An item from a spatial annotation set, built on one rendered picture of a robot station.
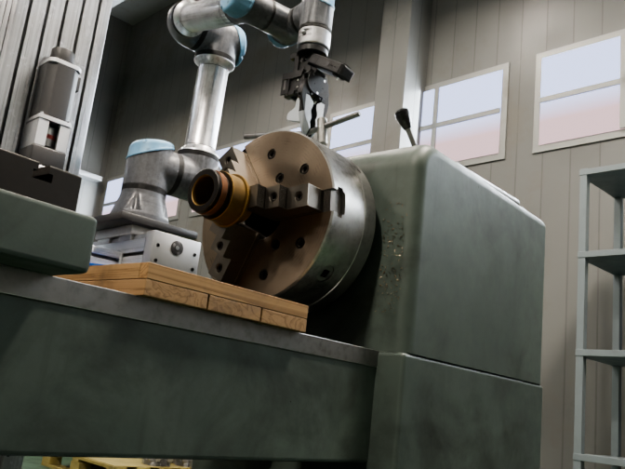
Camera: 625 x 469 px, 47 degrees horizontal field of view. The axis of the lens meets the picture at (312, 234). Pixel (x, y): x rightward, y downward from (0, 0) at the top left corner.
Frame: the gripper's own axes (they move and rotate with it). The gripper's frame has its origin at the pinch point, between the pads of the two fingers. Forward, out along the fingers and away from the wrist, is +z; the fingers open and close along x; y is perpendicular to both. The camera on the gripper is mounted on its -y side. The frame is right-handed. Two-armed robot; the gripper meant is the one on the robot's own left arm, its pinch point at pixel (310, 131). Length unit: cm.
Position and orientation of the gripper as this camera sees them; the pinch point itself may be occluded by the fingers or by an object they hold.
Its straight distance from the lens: 159.4
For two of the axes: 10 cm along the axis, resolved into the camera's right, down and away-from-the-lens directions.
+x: -6.2, -2.5, -7.4
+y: -7.7, 0.6, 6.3
